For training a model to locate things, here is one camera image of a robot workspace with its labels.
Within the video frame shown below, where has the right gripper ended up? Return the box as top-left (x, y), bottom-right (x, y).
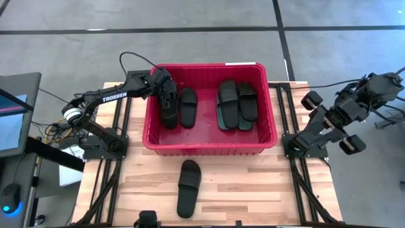
top-left (300, 91), bottom-right (367, 156)

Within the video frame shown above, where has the black slide sandal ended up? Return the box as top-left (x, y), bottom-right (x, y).
top-left (176, 159), bottom-right (203, 219)
top-left (237, 82), bottom-right (259, 123)
top-left (217, 79), bottom-right (240, 130)
top-left (180, 87), bottom-right (199, 129)
top-left (159, 80), bottom-right (180, 130)

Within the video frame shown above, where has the green slide sandal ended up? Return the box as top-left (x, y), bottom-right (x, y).
top-left (237, 118), bottom-right (254, 131)
top-left (216, 101), bottom-right (238, 131)

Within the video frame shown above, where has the red plastic bin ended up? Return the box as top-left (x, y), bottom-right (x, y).
top-left (142, 62), bottom-right (278, 156)

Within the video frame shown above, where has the white bin label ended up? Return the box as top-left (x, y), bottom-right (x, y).
top-left (223, 61), bottom-right (256, 67)

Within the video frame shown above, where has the grey metal stand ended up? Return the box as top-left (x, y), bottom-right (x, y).
top-left (375, 113), bottom-right (405, 130)

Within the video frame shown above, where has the white box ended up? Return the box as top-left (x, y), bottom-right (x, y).
top-left (58, 146), bottom-right (85, 187)

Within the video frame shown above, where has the black desk beam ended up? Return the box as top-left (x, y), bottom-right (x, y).
top-left (25, 136), bottom-right (86, 172)

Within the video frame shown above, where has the grey computer monitor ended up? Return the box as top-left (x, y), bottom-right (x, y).
top-left (0, 72), bottom-right (42, 158)

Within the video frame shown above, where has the dark grey side desk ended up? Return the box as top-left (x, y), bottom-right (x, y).
top-left (0, 152), bottom-right (42, 228)

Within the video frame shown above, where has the black computer mouse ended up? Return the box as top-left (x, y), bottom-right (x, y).
top-left (0, 182), bottom-right (22, 215)

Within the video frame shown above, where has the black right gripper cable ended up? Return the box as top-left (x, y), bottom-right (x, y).
top-left (290, 66), bottom-right (405, 111)

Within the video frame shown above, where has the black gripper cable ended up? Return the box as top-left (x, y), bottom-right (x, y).
top-left (290, 66), bottom-right (405, 111)
top-left (119, 51), bottom-right (159, 77)

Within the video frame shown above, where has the black aluminium table frame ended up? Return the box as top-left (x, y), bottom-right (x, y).
top-left (74, 81), bottom-right (342, 227)

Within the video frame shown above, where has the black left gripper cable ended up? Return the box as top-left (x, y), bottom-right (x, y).
top-left (119, 51), bottom-right (159, 77)

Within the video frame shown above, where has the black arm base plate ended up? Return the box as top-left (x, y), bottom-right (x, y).
top-left (82, 134), bottom-right (129, 160)
top-left (282, 133), bottom-right (330, 159)

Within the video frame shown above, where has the black floor cable bundle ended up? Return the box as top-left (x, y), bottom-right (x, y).
top-left (30, 87), bottom-right (96, 149)

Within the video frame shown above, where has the yellow cable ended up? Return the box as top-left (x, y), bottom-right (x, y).
top-left (46, 117), bottom-right (72, 142)

